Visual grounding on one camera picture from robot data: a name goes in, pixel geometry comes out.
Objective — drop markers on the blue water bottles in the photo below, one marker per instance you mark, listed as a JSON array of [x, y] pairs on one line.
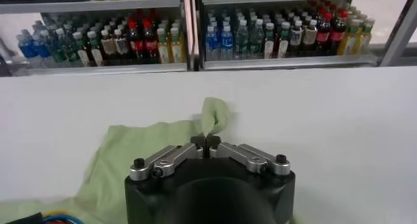
[[32, 46], [220, 41]]

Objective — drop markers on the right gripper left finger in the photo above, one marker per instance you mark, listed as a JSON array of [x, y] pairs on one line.
[[169, 158]]

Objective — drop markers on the mixed dark drink bottles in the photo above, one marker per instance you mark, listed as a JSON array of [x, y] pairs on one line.
[[88, 46], [277, 39]]

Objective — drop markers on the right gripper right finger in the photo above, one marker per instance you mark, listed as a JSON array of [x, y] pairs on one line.
[[247, 157]]

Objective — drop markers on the red cap cola bottles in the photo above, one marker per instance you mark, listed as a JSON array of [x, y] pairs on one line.
[[143, 43], [329, 33]]

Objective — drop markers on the light green shirt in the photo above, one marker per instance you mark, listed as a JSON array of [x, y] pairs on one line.
[[130, 147]]

